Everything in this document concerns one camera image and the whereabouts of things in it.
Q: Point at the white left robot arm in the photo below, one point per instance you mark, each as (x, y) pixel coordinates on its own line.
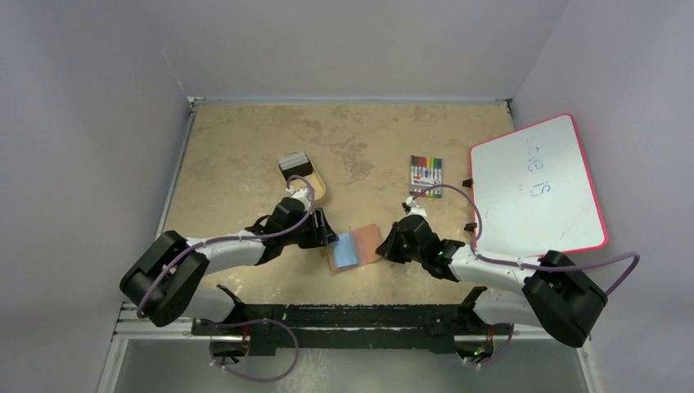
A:
(165, 282)

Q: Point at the aluminium frame rail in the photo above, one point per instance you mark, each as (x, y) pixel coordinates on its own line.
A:
(128, 326)

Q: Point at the pack of coloured markers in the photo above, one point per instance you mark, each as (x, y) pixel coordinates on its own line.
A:
(424, 172)

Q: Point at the beige oval plastic tray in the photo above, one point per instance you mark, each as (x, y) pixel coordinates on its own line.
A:
(314, 179)

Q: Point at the pink leather card holder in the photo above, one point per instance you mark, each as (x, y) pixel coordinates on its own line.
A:
(355, 248)

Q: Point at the pink framed whiteboard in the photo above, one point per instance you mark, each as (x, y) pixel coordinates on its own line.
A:
(535, 192)

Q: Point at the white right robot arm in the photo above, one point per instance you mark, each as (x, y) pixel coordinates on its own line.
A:
(550, 293)

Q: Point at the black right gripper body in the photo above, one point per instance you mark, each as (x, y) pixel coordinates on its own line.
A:
(396, 241)

